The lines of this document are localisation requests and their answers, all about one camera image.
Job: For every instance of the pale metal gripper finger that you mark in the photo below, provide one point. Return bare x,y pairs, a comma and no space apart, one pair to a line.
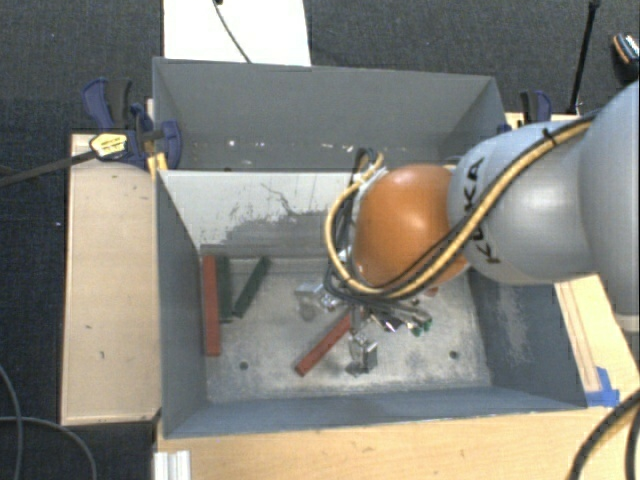
355,354
370,355

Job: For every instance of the red-brown flat block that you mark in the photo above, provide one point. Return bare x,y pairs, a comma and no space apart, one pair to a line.
211,308
324,344

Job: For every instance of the dark green flat block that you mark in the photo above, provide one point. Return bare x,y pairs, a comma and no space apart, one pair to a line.
251,286
224,288

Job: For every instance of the grey metal bin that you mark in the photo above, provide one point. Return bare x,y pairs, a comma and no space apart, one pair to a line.
320,118

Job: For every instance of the pale wood flat board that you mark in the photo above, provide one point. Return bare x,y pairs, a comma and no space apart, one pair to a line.
110,288

